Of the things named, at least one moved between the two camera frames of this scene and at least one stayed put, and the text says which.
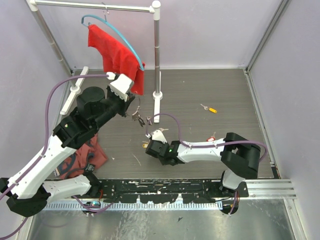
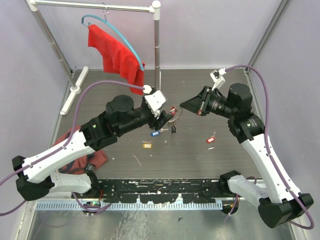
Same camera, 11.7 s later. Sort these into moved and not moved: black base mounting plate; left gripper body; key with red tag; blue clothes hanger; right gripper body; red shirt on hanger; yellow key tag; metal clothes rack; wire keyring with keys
Moved: right gripper body; wire keyring with keys; left gripper body
Not moved: key with red tag; metal clothes rack; blue clothes hanger; black base mounting plate; yellow key tag; red shirt on hanger
